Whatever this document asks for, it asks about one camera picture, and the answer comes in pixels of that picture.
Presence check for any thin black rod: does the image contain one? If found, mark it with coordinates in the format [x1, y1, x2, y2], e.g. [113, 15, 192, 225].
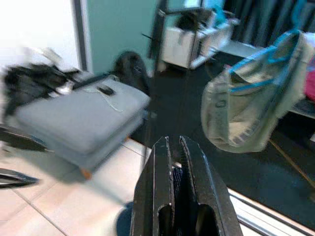
[141, 31, 163, 42]

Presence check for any black phone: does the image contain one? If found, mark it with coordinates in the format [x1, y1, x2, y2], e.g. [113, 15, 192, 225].
[97, 86, 116, 96]

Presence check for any black backpack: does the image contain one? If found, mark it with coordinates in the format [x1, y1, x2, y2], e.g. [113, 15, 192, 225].
[114, 51, 151, 95]

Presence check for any red cloth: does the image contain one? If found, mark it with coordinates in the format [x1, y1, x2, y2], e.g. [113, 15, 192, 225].
[304, 55, 315, 101]

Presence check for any black long case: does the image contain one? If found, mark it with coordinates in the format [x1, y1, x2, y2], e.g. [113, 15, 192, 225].
[72, 73, 111, 89]

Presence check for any blue plastic bag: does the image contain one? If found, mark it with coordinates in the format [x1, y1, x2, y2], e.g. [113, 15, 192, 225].
[211, 4, 228, 24]

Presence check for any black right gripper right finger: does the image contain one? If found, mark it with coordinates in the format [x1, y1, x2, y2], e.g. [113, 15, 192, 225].
[179, 135, 244, 236]

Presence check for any dark curtain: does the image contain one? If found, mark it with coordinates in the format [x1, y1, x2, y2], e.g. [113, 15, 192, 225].
[223, 0, 315, 47]

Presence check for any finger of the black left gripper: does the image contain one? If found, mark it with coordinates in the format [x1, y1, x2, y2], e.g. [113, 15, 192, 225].
[0, 168, 40, 189]
[0, 126, 49, 153]

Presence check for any grey ottoman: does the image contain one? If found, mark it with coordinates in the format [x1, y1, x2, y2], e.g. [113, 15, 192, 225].
[14, 82, 151, 179]

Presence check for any navy printed shirt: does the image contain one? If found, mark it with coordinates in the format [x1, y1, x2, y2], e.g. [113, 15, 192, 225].
[172, 166, 185, 209]

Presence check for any yellow floor cable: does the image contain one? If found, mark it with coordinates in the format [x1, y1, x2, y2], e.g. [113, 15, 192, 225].
[269, 139, 315, 189]

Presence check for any blue plastic hanger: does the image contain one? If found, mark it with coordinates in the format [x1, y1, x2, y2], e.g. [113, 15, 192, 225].
[227, 0, 308, 111]

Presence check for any grey beige garment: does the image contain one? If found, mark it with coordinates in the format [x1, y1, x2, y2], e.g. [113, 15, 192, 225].
[201, 30, 315, 153]

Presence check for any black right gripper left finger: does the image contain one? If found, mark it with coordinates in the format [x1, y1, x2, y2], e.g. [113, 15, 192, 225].
[130, 136, 176, 236]

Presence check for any white shelf unit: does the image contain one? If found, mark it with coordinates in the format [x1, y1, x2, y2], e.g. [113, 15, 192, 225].
[161, 9, 241, 69]

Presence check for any black handbag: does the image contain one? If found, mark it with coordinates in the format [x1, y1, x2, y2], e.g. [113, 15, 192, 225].
[177, 8, 215, 31]

